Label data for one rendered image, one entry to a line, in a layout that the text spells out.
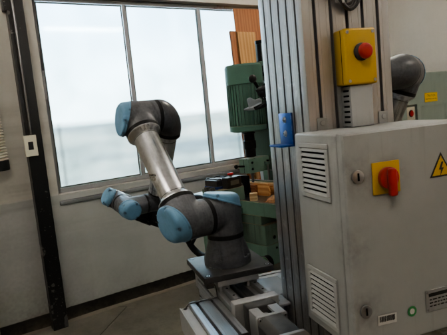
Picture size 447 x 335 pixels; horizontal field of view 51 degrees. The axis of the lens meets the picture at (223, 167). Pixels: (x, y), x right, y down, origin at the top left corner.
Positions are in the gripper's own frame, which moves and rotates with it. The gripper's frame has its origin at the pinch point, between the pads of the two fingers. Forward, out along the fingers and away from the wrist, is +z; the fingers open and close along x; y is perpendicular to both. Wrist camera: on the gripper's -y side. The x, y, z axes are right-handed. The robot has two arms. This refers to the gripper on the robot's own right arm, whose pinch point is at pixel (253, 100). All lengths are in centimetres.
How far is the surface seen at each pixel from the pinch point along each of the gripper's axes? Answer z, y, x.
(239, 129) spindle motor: 9.6, -9.8, 8.2
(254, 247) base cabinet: -2, -47, 45
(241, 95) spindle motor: 7.8, 1.9, -2.0
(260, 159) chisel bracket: 9.1, -28.5, 8.1
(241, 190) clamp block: 5.6, -27.8, 29.0
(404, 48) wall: 57, -113, -217
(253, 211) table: -2.9, -33.7, 35.5
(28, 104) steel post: 149, 37, 31
